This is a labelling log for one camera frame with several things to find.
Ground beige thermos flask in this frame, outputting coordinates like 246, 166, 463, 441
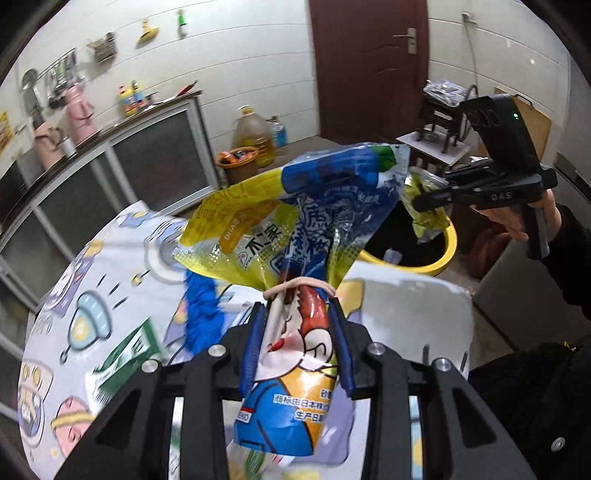
34, 121, 64, 171

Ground yellow blue snack bag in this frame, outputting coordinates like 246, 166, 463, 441
174, 143, 410, 457

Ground large cooking oil jug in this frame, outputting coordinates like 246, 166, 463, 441
232, 105, 276, 168

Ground colourful detergent bottles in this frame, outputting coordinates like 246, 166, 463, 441
119, 80, 147, 117

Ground grey glass-front kitchen cabinet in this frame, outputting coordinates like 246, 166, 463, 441
1, 93, 219, 421

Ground dark wooden stool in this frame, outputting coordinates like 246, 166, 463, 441
417, 80, 478, 154

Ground green wrapper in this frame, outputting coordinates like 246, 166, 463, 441
401, 166, 452, 243

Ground yellow rimmed black trash bin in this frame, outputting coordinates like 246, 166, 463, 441
358, 201, 458, 276

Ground green wall bottle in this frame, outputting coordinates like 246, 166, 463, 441
177, 9, 187, 38

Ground brown wooden door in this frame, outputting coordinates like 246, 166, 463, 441
308, 0, 429, 145

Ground cartoon printed tablecloth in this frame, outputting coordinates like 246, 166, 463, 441
17, 202, 474, 479

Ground blue cloth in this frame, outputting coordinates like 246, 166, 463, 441
184, 270, 224, 355

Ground small clear water bottle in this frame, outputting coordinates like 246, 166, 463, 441
270, 116, 287, 156

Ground pink thermos flask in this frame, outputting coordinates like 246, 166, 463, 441
65, 85, 98, 146

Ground person's right hand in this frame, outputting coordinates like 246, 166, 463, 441
471, 188, 563, 242

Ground hanging utensil rack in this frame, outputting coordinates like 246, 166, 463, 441
37, 48, 84, 110

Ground person's right forearm black sleeve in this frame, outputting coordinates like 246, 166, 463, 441
542, 204, 591, 320

